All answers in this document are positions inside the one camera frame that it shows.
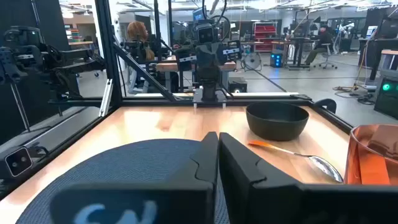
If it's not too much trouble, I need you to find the black aluminium table frame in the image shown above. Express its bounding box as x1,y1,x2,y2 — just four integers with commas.
0,0,354,200

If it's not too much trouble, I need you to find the red storage shelf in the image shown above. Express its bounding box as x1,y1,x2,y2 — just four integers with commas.
253,21,278,53

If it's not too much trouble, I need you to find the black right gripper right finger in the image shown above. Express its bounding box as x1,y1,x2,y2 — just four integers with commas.
219,132,398,224

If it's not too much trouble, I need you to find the round floor fan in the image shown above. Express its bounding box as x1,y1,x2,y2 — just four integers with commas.
241,51,262,72

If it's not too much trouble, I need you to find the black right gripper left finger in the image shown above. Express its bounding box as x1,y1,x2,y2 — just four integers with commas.
49,131,220,224

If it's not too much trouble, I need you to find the person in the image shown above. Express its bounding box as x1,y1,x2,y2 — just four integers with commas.
126,20,156,94
304,24,335,66

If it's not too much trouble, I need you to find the floor cable bundle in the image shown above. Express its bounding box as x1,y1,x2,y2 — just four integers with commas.
332,83,377,105

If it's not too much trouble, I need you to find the round dark woven placemat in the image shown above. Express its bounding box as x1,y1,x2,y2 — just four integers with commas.
15,138,231,224

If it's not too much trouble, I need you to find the spoon with orange handle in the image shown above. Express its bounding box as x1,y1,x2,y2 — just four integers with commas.
248,139,344,184

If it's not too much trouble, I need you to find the office chair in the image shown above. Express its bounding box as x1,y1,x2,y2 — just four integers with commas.
313,43,338,70

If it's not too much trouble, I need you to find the black cabinet with green light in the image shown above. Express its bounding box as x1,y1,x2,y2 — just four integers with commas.
373,70,398,121

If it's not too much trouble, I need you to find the small black table-level camera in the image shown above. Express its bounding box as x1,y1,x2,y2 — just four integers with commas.
0,145,34,180

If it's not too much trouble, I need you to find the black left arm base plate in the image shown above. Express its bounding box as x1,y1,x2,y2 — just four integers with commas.
192,89,228,109

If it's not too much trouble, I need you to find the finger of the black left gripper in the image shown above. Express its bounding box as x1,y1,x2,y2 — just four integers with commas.
175,46,197,72
222,39,243,62

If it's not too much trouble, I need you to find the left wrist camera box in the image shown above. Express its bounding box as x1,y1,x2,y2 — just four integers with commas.
195,22,216,44

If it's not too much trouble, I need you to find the black box with white light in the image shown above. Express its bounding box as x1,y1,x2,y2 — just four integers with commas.
228,77,249,93

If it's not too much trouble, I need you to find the silver frame bracket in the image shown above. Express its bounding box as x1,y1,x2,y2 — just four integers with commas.
98,78,114,118

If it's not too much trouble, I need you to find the black box with blue lights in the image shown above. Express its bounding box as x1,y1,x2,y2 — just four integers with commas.
269,51,284,68

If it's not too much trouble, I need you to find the wooden workbench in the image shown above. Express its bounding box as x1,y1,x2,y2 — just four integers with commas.
155,60,237,73

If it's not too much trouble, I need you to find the black bowl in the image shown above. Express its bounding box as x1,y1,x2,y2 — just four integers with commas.
245,101,310,142

